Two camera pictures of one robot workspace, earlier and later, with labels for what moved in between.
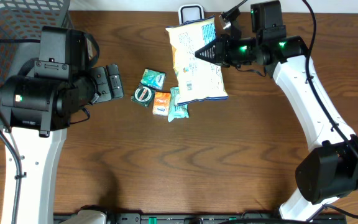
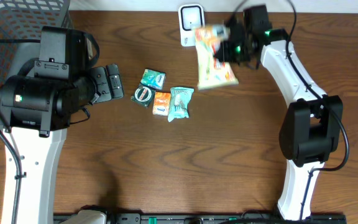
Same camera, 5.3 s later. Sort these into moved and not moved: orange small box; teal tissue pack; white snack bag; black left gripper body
Moved: white snack bag
Not moved: orange small box; teal tissue pack; black left gripper body
